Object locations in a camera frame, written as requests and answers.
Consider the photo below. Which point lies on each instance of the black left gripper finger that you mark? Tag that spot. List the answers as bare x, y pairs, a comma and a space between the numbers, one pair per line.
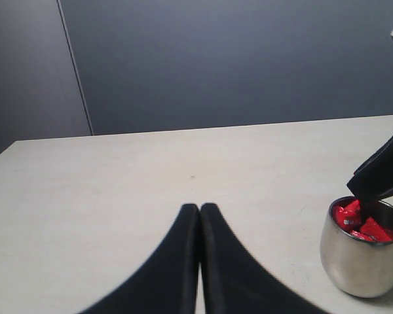
373, 185
167, 281
382, 157
233, 280

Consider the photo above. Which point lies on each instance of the stainless steel cup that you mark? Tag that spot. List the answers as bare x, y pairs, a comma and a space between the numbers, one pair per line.
356, 266

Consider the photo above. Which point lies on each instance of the candies inside cup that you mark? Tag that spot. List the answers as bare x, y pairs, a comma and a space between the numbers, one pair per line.
349, 219

